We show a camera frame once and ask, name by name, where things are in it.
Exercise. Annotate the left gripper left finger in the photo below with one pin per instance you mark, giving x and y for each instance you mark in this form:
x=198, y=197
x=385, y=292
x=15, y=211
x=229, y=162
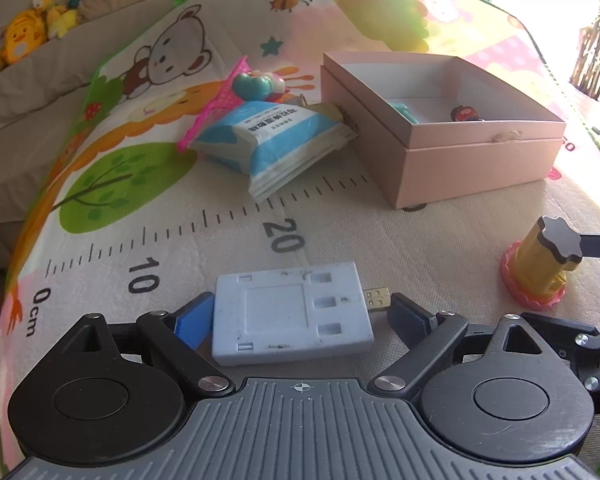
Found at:
x=174, y=339

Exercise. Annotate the black haired doll keychain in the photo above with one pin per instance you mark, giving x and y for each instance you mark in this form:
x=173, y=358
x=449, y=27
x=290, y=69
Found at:
x=464, y=113

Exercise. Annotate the small yellow plush toy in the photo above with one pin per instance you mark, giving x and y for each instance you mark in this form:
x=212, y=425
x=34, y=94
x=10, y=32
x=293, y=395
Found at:
x=58, y=19

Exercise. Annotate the pink cardboard box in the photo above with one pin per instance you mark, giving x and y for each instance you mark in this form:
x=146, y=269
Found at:
x=445, y=129

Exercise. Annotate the white power adapter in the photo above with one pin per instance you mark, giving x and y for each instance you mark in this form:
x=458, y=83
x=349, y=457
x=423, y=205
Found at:
x=294, y=314

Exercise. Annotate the teal round toy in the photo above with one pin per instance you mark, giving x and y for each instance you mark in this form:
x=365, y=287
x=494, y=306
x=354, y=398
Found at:
x=258, y=86

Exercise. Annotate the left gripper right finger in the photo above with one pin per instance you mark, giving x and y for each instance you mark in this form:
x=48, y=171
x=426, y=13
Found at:
x=430, y=339

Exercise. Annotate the blue white tissue pack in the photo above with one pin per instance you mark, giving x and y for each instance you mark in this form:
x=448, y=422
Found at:
x=271, y=143

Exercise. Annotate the yellow cup toy pink base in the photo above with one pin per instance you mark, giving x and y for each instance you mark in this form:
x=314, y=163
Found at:
x=534, y=270

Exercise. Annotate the teal plastic toy tool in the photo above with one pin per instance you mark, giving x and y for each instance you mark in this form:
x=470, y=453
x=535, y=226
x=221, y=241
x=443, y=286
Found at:
x=405, y=112

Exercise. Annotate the yellow duck plush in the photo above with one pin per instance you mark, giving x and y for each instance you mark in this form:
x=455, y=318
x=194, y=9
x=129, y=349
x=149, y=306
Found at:
x=24, y=34

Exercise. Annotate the beige covered sofa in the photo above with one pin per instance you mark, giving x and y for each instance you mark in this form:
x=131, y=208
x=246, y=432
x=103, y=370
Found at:
x=40, y=97

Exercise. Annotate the cartoon play mat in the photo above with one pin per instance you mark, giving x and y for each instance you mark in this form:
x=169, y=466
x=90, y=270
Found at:
x=125, y=222

